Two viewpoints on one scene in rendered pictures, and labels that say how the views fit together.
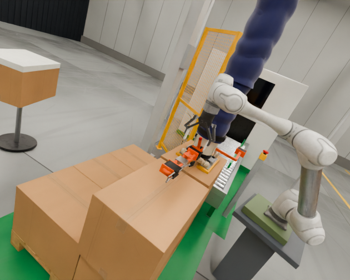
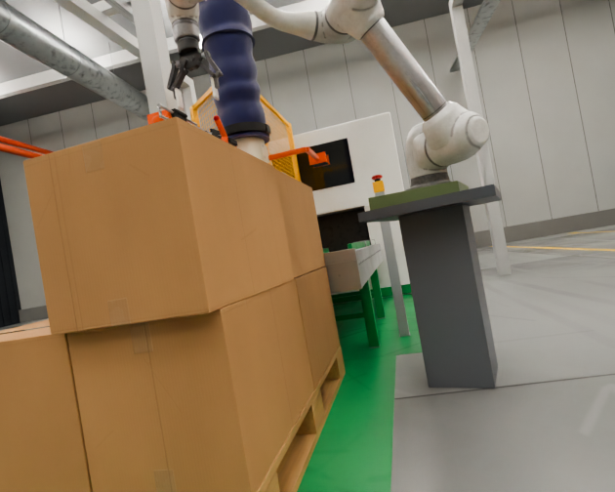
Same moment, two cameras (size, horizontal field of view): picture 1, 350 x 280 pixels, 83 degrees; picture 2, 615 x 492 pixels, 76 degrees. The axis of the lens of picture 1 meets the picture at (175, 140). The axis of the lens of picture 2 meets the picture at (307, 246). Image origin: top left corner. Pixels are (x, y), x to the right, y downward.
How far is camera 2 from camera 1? 105 cm
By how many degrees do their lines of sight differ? 23
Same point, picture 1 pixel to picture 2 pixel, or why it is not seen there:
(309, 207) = (425, 91)
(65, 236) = (23, 351)
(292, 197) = (416, 131)
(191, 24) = (158, 97)
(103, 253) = (97, 261)
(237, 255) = (430, 298)
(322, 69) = not seen: hidden behind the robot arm
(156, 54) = not seen: hidden behind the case
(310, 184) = (391, 50)
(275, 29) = not seen: outside the picture
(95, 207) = (38, 181)
